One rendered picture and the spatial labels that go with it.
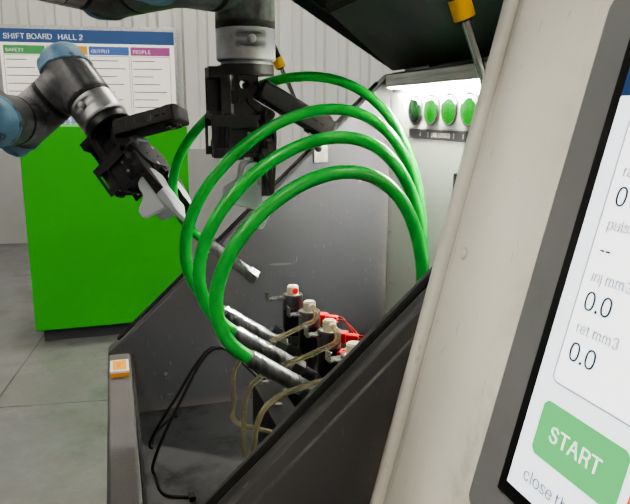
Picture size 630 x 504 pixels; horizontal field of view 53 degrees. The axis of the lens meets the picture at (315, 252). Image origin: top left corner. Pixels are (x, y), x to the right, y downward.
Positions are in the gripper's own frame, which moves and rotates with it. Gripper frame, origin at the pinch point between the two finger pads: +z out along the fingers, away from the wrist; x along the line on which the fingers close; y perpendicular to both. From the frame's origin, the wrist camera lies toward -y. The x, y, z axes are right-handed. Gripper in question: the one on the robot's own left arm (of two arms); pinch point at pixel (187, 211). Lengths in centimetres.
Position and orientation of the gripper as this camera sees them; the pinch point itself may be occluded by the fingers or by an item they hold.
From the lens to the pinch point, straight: 97.9
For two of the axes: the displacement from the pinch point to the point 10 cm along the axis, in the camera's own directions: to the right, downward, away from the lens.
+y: -7.4, 6.4, 2.2
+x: -3.0, -0.2, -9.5
